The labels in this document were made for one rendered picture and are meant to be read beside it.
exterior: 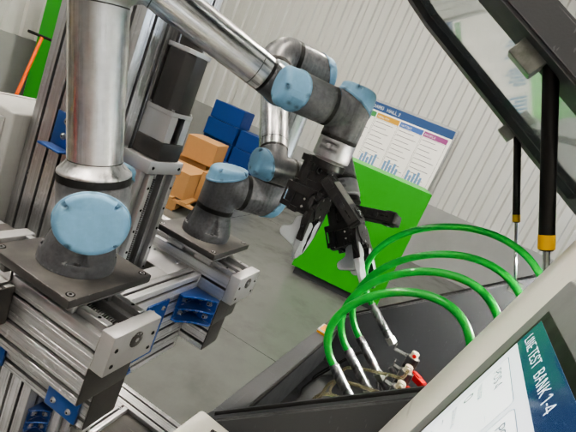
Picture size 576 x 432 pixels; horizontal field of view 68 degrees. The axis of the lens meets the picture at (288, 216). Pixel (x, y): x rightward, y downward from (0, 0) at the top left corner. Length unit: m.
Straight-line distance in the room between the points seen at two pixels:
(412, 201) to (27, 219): 3.45
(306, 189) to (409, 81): 6.80
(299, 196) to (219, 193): 0.47
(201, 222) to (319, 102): 0.64
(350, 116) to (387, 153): 6.58
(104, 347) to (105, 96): 0.45
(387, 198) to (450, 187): 3.31
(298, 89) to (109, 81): 0.30
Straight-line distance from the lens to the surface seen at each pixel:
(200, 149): 5.34
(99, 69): 0.70
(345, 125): 0.82
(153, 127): 1.11
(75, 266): 0.91
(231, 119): 7.41
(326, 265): 4.33
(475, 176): 7.40
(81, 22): 0.71
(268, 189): 1.31
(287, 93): 0.76
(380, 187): 4.16
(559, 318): 0.39
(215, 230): 1.30
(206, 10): 0.86
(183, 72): 1.08
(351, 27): 7.98
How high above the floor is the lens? 1.48
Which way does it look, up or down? 13 degrees down
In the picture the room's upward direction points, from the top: 23 degrees clockwise
